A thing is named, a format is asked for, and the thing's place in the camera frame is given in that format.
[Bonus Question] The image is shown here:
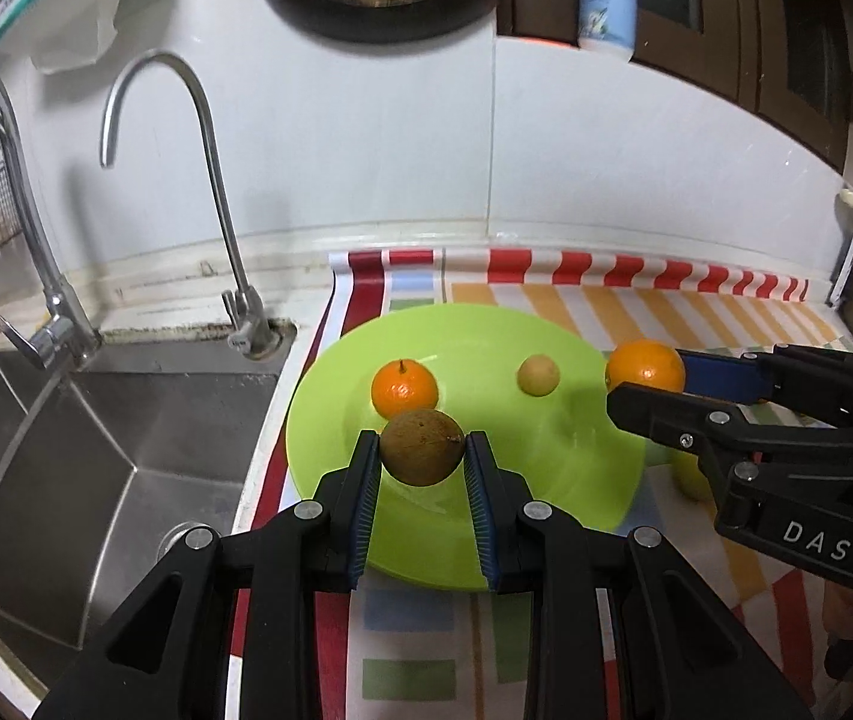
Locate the yellow lemon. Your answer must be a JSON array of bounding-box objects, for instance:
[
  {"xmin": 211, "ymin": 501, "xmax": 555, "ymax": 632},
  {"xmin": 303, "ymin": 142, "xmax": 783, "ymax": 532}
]
[{"xmin": 668, "ymin": 446, "xmax": 717, "ymax": 503}]

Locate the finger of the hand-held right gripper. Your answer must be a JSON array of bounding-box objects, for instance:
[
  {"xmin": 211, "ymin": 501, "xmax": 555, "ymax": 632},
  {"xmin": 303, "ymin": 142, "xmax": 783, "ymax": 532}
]
[
  {"xmin": 606, "ymin": 381, "xmax": 853, "ymax": 497},
  {"xmin": 677, "ymin": 343, "xmax": 853, "ymax": 430}
]

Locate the striped table mat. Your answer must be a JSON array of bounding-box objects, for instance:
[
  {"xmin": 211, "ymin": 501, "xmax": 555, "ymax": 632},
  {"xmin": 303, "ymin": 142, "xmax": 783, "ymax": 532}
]
[{"xmin": 223, "ymin": 247, "xmax": 853, "ymax": 720}]

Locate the small mandarin orange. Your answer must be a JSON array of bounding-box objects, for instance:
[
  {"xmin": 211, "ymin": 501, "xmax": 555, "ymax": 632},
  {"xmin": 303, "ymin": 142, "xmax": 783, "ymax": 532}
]
[{"xmin": 371, "ymin": 358, "xmax": 440, "ymax": 418}]

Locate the small yellow-green fruit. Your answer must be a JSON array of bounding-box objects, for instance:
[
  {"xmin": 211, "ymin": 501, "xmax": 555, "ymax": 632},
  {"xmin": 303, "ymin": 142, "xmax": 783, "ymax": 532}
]
[{"xmin": 517, "ymin": 355, "xmax": 561, "ymax": 397}]

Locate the large chrome faucet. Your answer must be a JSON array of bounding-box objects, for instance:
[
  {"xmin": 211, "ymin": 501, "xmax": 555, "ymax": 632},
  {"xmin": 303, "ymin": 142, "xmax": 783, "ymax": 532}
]
[{"xmin": 0, "ymin": 60, "xmax": 102, "ymax": 373}]

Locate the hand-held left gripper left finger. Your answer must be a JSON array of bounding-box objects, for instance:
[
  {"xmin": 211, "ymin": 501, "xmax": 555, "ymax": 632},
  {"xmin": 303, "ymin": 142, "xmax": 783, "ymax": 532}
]
[{"xmin": 32, "ymin": 431, "xmax": 383, "ymax": 720}]

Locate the large orange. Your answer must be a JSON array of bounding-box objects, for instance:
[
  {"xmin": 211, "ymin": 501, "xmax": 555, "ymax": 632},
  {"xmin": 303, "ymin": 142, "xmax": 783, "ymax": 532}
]
[{"xmin": 605, "ymin": 340, "xmax": 687, "ymax": 393}]

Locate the stainless steel sink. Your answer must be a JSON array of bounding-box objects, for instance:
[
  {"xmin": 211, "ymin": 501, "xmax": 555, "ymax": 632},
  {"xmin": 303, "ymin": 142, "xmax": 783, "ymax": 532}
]
[{"xmin": 0, "ymin": 336, "xmax": 297, "ymax": 700}]

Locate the green plate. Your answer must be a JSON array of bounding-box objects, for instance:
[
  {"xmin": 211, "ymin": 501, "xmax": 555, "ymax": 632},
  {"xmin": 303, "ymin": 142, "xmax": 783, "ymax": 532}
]
[{"xmin": 286, "ymin": 303, "xmax": 648, "ymax": 590}]

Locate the thin gooseneck faucet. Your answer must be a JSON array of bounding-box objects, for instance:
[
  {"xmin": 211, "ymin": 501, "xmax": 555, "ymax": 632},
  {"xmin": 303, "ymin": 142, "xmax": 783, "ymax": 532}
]
[{"xmin": 100, "ymin": 50, "xmax": 278, "ymax": 359}]

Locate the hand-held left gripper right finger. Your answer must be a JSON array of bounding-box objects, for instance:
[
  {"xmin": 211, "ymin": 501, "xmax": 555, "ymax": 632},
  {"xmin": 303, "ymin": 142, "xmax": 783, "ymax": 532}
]
[{"xmin": 463, "ymin": 431, "xmax": 818, "ymax": 720}]

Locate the round brown fruit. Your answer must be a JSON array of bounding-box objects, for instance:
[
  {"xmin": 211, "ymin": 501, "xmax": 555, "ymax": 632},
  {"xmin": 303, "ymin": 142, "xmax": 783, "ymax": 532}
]
[{"xmin": 381, "ymin": 410, "xmax": 466, "ymax": 487}]

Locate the person's right hand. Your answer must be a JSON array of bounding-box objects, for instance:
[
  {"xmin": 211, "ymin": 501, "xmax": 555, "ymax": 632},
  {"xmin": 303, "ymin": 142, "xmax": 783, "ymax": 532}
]
[{"xmin": 820, "ymin": 586, "xmax": 853, "ymax": 642}]

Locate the white and blue bottle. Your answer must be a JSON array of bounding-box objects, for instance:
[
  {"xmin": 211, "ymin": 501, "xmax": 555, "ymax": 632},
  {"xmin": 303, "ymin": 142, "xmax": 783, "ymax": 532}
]
[{"xmin": 576, "ymin": 0, "xmax": 639, "ymax": 65}]

